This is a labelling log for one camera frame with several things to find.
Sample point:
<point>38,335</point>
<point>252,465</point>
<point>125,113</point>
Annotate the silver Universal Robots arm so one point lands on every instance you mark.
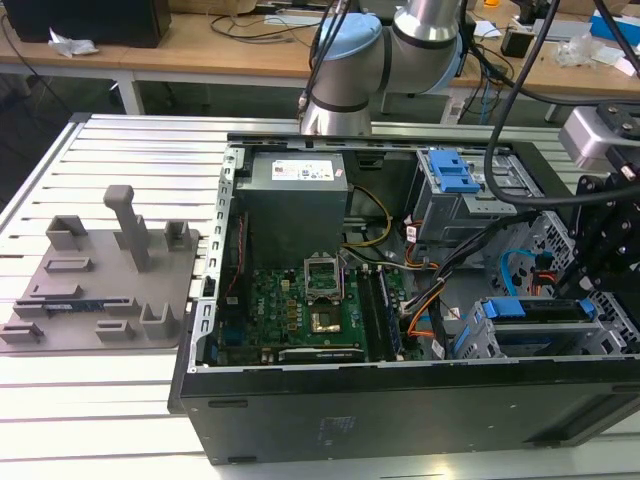
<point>350,65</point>

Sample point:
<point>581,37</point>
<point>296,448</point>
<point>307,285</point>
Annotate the metal disk bay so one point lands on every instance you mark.
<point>475,340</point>

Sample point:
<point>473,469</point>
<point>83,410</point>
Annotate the RAM stick in slot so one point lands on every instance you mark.
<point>386,310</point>

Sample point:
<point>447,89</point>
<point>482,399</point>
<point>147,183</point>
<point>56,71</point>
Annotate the black RAM slot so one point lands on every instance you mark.
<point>367,310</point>

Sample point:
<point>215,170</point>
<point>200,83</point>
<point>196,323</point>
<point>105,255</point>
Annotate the metal optical drive cage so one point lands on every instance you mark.
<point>450,215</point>

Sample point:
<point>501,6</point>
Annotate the blue plastic drive latch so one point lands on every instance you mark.
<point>452,172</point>

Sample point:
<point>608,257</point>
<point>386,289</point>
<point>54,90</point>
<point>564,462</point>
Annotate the clear plastic bag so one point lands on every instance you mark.
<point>580,50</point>

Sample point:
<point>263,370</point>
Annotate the blue cardboard box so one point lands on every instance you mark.
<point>605,22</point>

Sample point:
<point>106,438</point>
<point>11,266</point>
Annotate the grey flat device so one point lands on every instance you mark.
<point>552,30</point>

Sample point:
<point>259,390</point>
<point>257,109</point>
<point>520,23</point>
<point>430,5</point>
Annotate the small black box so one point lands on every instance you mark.
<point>515,41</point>

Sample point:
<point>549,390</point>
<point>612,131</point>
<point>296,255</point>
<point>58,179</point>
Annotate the white paper sheet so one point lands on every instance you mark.
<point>484,29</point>

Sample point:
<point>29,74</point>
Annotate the metal locking lever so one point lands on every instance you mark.
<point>342,277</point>

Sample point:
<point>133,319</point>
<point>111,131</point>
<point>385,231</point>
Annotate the black open PC case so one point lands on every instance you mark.
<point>400,415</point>

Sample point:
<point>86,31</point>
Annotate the CPU socket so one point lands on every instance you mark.
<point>324,321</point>

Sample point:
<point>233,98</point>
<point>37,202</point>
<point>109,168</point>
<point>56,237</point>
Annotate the grey power supply unit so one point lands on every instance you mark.
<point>295,210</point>

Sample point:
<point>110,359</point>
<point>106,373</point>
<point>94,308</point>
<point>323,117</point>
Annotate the black graphics card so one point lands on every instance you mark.
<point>320,354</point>

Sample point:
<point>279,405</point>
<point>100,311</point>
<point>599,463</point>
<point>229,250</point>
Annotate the green motherboard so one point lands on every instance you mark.
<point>280,310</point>

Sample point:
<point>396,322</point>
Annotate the long wooden desk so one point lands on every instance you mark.
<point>200,55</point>

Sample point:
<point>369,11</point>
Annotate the grey parts rack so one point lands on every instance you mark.
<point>100,280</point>

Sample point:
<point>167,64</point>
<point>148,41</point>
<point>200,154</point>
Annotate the RAM stick on rack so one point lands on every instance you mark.
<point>75,304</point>

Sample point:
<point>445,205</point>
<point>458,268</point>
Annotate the large black box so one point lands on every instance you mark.
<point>85,20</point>

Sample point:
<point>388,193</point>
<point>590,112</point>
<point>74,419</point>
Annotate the crumpled white plastic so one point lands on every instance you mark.
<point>72,45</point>

